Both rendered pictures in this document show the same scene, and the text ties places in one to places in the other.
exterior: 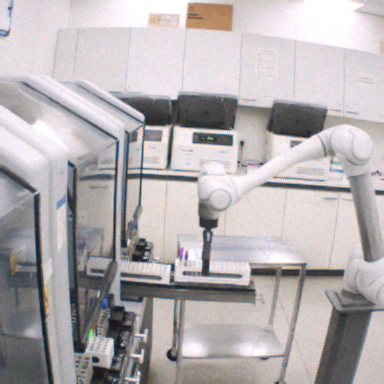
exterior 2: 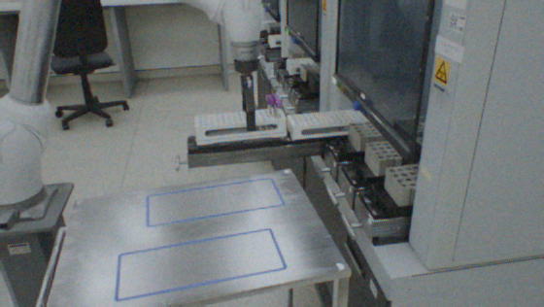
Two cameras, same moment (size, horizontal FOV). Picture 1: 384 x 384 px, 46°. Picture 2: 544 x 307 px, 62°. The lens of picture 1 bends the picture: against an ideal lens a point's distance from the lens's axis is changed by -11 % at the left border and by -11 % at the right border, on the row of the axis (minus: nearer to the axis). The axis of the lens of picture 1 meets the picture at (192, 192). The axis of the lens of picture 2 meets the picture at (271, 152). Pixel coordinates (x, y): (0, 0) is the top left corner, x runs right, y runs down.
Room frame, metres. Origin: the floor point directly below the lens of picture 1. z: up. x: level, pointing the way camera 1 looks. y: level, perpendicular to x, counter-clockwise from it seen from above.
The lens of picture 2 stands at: (3.27, -0.20, 1.46)
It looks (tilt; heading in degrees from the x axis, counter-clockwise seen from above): 27 degrees down; 172
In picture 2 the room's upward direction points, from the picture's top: 2 degrees counter-clockwise
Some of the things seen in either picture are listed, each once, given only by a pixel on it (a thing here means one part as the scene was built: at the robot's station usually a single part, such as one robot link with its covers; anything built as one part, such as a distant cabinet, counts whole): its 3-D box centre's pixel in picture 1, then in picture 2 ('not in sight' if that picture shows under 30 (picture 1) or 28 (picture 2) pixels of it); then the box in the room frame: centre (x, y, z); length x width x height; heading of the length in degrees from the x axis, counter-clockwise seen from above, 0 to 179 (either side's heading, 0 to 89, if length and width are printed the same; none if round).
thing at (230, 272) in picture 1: (212, 272); (240, 125); (1.90, -0.10, 0.86); 0.30 x 0.10 x 0.06; 91
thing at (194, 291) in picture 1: (176, 288); (281, 144); (1.90, 0.04, 0.78); 0.73 x 0.14 x 0.09; 91
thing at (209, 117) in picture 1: (205, 129); not in sight; (4.50, -0.08, 1.24); 0.62 x 0.56 x 0.69; 1
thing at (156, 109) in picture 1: (140, 128); not in sight; (4.49, 0.50, 1.22); 0.62 x 0.56 x 0.64; 179
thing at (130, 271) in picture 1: (133, 273); (331, 125); (1.89, 0.22, 0.83); 0.30 x 0.10 x 0.06; 91
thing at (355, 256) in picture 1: (362, 267); (6, 157); (1.99, -0.80, 0.87); 0.18 x 0.16 x 0.22; 6
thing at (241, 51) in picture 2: (209, 210); (245, 49); (1.89, -0.07, 1.12); 0.09 x 0.09 x 0.06
